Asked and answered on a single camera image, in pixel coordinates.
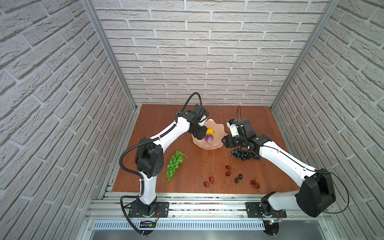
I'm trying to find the left corner aluminium post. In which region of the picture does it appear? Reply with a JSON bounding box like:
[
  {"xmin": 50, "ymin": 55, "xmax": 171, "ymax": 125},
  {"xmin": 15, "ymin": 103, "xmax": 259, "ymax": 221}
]
[{"xmin": 83, "ymin": 0, "xmax": 138, "ymax": 111}]

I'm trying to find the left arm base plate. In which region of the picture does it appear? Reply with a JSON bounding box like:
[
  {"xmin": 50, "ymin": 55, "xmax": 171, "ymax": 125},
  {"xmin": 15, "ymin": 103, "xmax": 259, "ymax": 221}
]
[{"xmin": 128, "ymin": 201, "xmax": 170, "ymax": 218}]

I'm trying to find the pink wavy fruit bowl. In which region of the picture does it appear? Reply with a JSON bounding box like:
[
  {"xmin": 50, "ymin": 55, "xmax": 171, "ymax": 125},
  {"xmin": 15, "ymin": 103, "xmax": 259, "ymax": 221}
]
[{"xmin": 192, "ymin": 119, "xmax": 227, "ymax": 150}]

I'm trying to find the dark blue grape bunch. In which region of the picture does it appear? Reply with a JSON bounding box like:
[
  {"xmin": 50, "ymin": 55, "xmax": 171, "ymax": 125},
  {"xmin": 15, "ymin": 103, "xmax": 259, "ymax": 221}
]
[{"xmin": 231, "ymin": 148, "xmax": 261, "ymax": 161}]

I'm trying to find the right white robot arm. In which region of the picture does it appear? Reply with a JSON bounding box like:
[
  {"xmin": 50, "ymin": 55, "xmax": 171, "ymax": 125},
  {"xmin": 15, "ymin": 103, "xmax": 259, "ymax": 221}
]
[{"xmin": 222, "ymin": 119, "xmax": 336, "ymax": 217}]

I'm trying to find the aluminium mounting rail frame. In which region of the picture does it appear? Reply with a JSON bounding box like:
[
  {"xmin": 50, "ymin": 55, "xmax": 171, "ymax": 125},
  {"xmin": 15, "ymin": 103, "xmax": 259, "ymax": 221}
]
[{"xmin": 75, "ymin": 184, "xmax": 340, "ymax": 240}]

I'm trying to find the purple plum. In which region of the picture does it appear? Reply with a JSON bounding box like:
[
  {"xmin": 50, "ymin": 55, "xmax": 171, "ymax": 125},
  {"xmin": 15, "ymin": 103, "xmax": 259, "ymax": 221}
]
[{"xmin": 204, "ymin": 134, "xmax": 214, "ymax": 144}]

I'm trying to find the yellow lemon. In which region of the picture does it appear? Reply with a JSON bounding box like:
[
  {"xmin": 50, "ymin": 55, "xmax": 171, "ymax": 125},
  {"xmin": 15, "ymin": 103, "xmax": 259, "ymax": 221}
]
[{"xmin": 206, "ymin": 128, "xmax": 215, "ymax": 136}]

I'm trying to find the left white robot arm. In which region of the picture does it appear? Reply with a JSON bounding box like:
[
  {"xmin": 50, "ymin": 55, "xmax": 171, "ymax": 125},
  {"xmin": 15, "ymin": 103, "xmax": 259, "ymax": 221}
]
[{"xmin": 135, "ymin": 105, "xmax": 209, "ymax": 216}]

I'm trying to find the red cherry pair front left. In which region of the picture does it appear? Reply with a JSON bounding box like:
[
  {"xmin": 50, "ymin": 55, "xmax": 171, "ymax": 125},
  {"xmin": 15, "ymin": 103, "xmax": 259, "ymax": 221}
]
[{"xmin": 204, "ymin": 177, "xmax": 215, "ymax": 188}]

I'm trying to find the red cherry pair middle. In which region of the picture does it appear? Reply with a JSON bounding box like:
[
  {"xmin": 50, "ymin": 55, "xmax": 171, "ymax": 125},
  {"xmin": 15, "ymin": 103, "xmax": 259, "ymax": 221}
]
[{"xmin": 225, "ymin": 165, "xmax": 232, "ymax": 177}]

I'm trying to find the red cherry pair right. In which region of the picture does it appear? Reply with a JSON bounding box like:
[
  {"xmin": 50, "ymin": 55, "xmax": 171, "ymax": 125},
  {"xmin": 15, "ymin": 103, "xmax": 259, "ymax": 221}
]
[{"xmin": 250, "ymin": 179, "xmax": 260, "ymax": 189}]

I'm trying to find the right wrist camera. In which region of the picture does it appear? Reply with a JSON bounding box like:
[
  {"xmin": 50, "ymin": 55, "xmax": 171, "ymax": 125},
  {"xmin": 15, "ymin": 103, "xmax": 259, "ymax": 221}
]
[{"xmin": 227, "ymin": 119, "xmax": 239, "ymax": 137}]

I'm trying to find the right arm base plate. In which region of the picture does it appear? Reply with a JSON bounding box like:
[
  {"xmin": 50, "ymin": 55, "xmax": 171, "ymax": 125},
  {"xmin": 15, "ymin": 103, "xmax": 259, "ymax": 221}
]
[{"xmin": 245, "ymin": 202, "xmax": 287, "ymax": 219}]

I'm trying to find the red cherry pair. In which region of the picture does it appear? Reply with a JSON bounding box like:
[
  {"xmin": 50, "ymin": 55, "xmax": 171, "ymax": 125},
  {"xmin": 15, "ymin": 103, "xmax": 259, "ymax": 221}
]
[
  {"xmin": 225, "ymin": 165, "xmax": 232, "ymax": 177},
  {"xmin": 250, "ymin": 179, "xmax": 260, "ymax": 189},
  {"xmin": 204, "ymin": 177, "xmax": 215, "ymax": 188}
]

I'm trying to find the right thin black cable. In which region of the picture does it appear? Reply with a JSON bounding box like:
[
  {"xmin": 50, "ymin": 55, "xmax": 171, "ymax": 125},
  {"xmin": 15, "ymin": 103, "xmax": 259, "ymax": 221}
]
[{"xmin": 236, "ymin": 104, "xmax": 350, "ymax": 215}]

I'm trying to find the dark cherry pair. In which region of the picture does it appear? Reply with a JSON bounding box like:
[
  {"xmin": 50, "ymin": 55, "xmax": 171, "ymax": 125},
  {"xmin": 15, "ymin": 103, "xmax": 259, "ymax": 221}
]
[{"xmin": 235, "ymin": 174, "xmax": 243, "ymax": 185}]

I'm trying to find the corner aluminium post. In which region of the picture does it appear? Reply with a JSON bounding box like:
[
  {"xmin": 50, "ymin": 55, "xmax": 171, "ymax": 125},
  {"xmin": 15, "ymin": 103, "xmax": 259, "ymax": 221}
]
[
  {"xmin": 83, "ymin": 0, "xmax": 138, "ymax": 111},
  {"xmin": 270, "ymin": 0, "xmax": 340, "ymax": 111}
]

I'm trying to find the right corner aluminium post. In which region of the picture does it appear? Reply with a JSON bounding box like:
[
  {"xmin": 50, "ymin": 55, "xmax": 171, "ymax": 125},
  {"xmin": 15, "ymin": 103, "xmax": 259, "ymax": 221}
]
[{"xmin": 270, "ymin": 0, "xmax": 340, "ymax": 111}]

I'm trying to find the green grape bunch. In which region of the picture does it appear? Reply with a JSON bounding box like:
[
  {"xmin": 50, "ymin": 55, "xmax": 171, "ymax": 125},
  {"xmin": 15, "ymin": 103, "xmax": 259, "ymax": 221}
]
[{"xmin": 166, "ymin": 150, "xmax": 186, "ymax": 181}]

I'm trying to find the left black corrugated cable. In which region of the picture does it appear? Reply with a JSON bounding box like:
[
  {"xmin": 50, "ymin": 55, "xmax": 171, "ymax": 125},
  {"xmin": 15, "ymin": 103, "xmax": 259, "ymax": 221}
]
[{"xmin": 118, "ymin": 92, "xmax": 203, "ymax": 236}]

